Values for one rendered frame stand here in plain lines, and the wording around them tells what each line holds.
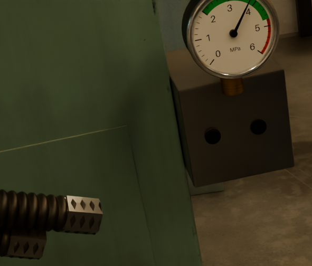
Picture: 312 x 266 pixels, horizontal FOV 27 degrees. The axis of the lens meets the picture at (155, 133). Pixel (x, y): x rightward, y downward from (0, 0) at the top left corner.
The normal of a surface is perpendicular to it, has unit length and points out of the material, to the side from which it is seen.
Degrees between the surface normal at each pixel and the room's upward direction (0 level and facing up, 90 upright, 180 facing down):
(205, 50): 90
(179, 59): 0
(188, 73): 0
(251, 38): 90
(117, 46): 90
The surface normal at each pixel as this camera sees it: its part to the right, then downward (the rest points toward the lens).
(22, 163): 0.12, 0.33
